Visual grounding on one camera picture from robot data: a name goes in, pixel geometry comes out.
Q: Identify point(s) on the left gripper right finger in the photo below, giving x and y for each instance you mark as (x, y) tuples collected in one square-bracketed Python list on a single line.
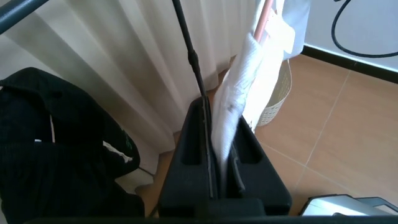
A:
[(264, 183)]

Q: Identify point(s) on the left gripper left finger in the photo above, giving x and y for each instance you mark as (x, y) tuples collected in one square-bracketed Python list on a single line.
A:
[(186, 180)]

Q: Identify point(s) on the white garment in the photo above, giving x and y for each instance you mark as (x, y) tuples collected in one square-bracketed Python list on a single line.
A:
[(242, 77)]

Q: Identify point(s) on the pink clothes hanger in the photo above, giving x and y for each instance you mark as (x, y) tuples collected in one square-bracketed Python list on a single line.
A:
[(261, 25)]

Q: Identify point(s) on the white laundry basket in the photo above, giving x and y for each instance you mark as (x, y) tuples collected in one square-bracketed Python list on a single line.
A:
[(278, 93)]

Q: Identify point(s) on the black clothes rack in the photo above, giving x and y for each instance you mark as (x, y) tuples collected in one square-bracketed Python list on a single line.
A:
[(192, 59)]

